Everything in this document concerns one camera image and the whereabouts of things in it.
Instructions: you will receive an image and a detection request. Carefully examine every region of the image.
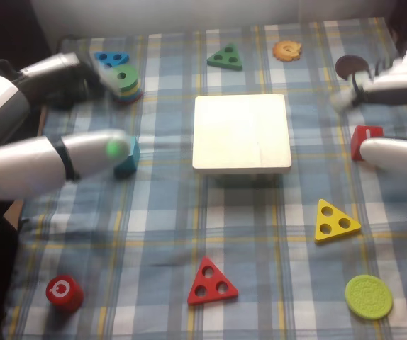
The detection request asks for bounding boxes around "tan toy cookie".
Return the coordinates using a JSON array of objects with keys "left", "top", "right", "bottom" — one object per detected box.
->
[{"left": 272, "top": 40, "right": 303, "bottom": 63}]

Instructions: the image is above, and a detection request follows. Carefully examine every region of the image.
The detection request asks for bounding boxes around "red triangle piece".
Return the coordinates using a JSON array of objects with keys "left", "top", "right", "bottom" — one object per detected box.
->
[{"left": 187, "top": 256, "right": 239, "bottom": 306}]

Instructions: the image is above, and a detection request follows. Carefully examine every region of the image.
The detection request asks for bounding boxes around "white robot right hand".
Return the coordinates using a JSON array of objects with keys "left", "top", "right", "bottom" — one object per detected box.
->
[{"left": 330, "top": 45, "right": 407, "bottom": 113}]

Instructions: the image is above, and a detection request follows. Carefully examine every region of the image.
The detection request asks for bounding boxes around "small white square table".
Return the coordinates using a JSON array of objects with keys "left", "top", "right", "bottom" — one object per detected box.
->
[{"left": 191, "top": 93, "right": 293, "bottom": 176}]

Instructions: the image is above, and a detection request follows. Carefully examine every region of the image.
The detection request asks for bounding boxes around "blue plaid tablecloth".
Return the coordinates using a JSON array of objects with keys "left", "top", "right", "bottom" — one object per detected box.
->
[{"left": 3, "top": 17, "right": 407, "bottom": 340}]

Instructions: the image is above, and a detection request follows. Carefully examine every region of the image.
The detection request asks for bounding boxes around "red cylinder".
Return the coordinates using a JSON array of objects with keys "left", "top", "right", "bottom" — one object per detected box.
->
[{"left": 45, "top": 275, "right": 84, "bottom": 312}]

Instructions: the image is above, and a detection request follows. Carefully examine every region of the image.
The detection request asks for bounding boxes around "green ring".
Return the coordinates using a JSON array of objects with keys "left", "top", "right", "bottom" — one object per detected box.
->
[{"left": 112, "top": 64, "right": 140, "bottom": 90}]

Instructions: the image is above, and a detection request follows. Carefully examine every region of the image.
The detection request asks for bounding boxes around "brown round toy cookie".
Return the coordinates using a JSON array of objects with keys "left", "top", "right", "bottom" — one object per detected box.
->
[{"left": 335, "top": 55, "right": 369, "bottom": 79}]

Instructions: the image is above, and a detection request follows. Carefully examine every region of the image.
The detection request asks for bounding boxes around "large white panel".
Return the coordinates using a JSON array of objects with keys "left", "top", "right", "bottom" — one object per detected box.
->
[{"left": 29, "top": 0, "right": 391, "bottom": 28}]

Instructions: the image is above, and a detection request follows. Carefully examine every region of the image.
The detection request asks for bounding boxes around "yellow triangle piece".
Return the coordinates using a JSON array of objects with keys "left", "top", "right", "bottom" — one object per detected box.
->
[{"left": 314, "top": 198, "right": 362, "bottom": 244}]

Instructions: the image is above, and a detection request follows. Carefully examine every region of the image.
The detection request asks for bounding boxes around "green triangle piece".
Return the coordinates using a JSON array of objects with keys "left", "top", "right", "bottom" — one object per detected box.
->
[{"left": 206, "top": 42, "right": 243, "bottom": 72}]

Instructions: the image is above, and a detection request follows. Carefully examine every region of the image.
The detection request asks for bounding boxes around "blue cube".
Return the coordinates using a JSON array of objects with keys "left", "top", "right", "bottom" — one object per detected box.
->
[{"left": 113, "top": 137, "right": 141, "bottom": 179}]

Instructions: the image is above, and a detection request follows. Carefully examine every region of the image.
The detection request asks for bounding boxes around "red ring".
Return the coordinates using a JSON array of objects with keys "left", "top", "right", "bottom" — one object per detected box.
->
[{"left": 115, "top": 92, "right": 144, "bottom": 105}]

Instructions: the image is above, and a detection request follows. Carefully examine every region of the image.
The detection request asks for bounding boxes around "green round toy cookie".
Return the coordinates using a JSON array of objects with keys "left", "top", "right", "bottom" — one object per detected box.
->
[{"left": 344, "top": 274, "right": 394, "bottom": 322}]

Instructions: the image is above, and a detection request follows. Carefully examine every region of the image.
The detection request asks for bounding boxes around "small red piece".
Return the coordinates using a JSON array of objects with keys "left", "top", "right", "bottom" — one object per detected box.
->
[{"left": 351, "top": 124, "right": 384, "bottom": 162}]

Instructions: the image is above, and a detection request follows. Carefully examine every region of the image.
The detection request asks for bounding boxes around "blue triangle piece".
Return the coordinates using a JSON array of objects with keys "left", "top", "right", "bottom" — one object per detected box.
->
[{"left": 94, "top": 52, "right": 130, "bottom": 69}]

